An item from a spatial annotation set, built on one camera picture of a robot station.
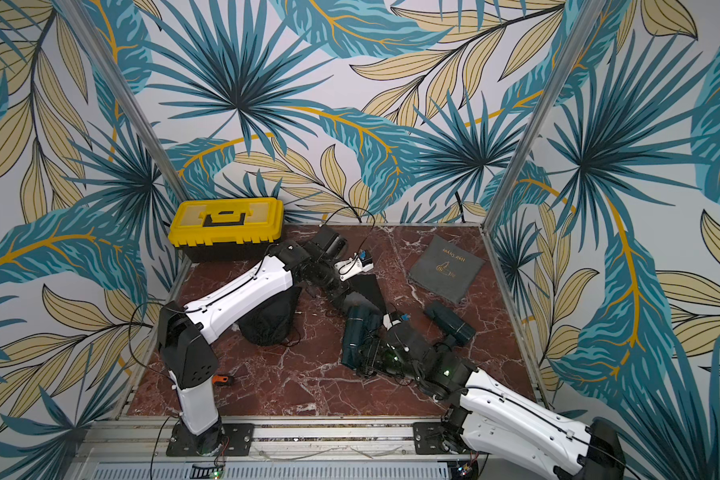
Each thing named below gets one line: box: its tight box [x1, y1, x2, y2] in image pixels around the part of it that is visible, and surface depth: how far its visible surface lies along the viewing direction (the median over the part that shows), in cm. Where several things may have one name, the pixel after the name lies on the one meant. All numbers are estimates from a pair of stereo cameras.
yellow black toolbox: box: [168, 197, 285, 263], surface depth 100 cm
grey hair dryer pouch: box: [408, 234, 486, 305], surface depth 109 cm
